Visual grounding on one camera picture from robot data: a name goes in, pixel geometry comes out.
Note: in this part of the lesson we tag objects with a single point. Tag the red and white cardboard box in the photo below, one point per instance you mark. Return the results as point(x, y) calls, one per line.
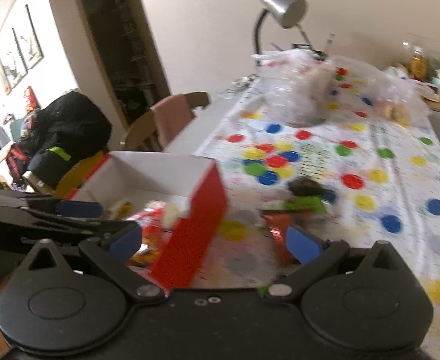
point(180, 201)

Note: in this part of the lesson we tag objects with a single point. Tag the clear bag with biscuits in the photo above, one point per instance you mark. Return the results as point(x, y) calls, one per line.
point(394, 96)

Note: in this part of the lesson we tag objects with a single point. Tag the dark wooden bookshelf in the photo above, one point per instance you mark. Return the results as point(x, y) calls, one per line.
point(127, 50)

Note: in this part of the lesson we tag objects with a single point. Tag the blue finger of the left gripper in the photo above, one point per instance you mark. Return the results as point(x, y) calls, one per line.
point(77, 209)
point(100, 228)

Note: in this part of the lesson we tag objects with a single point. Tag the cream snack bag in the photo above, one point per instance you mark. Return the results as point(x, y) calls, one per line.
point(171, 213)

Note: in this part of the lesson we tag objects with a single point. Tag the framed wall picture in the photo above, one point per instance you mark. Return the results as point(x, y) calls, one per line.
point(27, 39)
point(11, 59)

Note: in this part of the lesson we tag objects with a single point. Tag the yellow snack packet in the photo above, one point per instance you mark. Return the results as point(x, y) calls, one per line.
point(118, 210)

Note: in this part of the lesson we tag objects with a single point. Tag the polka dot tablecloth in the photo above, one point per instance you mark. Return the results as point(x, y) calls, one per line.
point(382, 181)

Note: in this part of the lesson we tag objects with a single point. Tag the silver desk lamp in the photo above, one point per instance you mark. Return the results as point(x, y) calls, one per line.
point(286, 13)

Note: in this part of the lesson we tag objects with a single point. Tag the wooden chair with pink cloth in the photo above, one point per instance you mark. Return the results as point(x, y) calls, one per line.
point(142, 135)

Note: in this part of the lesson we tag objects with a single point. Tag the black backpack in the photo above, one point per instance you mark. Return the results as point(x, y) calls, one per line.
point(56, 138)

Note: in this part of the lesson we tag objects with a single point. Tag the large clear plastic bag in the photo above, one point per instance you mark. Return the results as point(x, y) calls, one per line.
point(295, 86)

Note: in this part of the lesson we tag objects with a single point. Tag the red snack bag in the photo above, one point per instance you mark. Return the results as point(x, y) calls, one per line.
point(153, 235)

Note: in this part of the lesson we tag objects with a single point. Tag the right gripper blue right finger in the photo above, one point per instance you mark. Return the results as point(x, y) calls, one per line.
point(317, 258)

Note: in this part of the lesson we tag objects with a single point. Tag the black snack packet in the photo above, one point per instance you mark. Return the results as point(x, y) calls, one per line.
point(306, 187)

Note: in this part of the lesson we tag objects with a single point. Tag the green snack packet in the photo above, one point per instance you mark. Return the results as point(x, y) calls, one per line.
point(313, 204)

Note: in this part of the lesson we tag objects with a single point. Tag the orange brown snack packet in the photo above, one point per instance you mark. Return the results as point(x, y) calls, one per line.
point(277, 223)

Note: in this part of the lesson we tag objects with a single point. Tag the pink cloth on chair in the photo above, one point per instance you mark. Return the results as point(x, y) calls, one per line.
point(172, 114)

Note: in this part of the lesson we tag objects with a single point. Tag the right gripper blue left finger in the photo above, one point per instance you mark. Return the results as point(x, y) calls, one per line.
point(109, 255)

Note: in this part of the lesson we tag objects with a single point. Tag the amber glass jar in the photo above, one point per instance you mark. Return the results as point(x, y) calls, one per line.
point(418, 65)

